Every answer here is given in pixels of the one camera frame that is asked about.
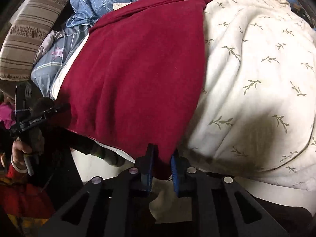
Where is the cream leaf-print pillow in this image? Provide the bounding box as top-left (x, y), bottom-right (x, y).
top-left (49, 0), bottom-right (315, 206)

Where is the red sleeve forearm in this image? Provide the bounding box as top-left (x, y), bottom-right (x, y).
top-left (1, 165), bottom-right (55, 219)

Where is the grey-blue star-print cloth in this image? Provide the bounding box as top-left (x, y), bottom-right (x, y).
top-left (31, 25), bottom-right (90, 97)

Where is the person's left hand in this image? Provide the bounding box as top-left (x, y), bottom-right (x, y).
top-left (11, 139), bottom-right (32, 171)

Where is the dark red garment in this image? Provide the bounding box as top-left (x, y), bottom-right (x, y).
top-left (57, 0), bottom-right (212, 163)

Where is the brown striped pillow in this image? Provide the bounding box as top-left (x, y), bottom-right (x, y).
top-left (1, 0), bottom-right (69, 81)

